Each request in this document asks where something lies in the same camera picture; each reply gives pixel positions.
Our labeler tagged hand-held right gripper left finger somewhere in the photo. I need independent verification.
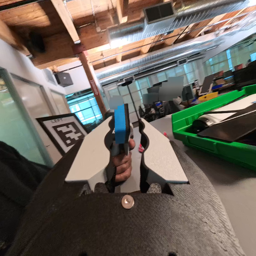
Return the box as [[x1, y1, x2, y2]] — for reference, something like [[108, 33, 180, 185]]
[[65, 116, 113, 191]]

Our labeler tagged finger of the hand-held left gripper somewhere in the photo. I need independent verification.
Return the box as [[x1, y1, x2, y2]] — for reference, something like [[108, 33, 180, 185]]
[[124, 122, 134, 156]]

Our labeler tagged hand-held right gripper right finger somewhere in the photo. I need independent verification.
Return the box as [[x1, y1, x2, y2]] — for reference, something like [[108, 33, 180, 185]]
[[138, 118, 189, 190]]

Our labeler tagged blue black sponge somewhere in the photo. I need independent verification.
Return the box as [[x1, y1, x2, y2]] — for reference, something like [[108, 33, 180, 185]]
[[114, 103, 130, 145]]

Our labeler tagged red network cable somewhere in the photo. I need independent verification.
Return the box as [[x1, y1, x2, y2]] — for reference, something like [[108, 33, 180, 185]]
[[138, 131, 169, 153]]

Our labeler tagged green plastic bin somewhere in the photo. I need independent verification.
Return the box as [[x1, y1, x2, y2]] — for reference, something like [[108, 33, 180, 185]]
[[171, 84, 256, 172]]

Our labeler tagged black sheet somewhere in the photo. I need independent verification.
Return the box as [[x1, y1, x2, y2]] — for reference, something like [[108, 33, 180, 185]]
[[197, 103, 256, 143]]

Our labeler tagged person's left hand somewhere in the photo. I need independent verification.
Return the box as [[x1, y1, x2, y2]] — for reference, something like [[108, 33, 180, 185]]
[[113, 139, 136, 182]]

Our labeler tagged chair with dark jacket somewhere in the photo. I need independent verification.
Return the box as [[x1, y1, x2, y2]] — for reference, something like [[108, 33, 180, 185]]
[[139, 105, 155, 121]]

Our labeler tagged black-framed marker sign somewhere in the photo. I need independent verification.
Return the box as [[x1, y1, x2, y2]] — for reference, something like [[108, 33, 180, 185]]
[[36, 113, 90, 156]]

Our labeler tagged black disc-top floor stand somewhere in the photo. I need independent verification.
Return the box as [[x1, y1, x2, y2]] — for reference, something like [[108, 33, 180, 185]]
[[121, 81, 141, 121]]

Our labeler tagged red arrow sign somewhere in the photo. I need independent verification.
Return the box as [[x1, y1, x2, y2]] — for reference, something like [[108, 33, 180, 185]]
[[89, 79, 100, 97]]

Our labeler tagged grey-backed monitor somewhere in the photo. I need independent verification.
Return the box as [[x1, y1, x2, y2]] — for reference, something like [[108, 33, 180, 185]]
[[182, 85, 195, 101]]

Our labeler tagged white cylinder with black cap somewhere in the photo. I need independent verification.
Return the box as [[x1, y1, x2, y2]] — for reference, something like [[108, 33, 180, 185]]
[[192, 94, 256, 134]]

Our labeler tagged small yellow bin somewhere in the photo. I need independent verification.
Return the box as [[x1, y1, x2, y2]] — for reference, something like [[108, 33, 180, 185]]
[[198, 91, 219, 101]]

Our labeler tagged small cream-framed board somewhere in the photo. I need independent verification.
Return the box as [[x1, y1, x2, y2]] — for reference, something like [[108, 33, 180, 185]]
[[200, 75, 215, 95]]

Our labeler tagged black office chair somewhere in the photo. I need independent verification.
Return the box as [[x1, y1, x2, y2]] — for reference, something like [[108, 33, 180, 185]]
[[233, 62, 256, 89]]

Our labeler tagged wooden post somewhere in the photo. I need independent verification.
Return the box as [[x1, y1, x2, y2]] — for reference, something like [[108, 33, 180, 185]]
[[77, 51, 108, 117]]

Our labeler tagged slim silver air duct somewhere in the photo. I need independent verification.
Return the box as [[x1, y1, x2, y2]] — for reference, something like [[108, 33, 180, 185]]
[[95, 48, 203, 81]]

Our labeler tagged black cable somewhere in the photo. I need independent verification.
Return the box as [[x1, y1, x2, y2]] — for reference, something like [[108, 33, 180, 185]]
[[204, 109, 239, 115]]

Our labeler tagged black wall speaker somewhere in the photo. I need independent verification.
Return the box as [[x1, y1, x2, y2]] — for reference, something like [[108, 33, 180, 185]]
[[53, 72, 74, 88]]

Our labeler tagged large silver air duct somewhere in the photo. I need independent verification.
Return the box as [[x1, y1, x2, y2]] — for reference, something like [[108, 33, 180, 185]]
[[107, 0, 251, 43]]

